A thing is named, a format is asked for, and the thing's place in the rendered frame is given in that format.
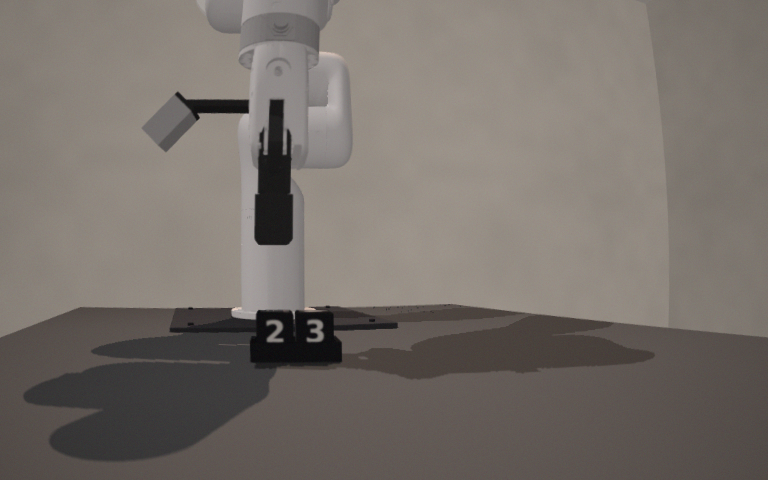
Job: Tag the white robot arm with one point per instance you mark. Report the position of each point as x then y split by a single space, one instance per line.
272 276

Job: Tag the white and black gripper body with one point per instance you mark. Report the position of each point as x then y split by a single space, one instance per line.
265 84

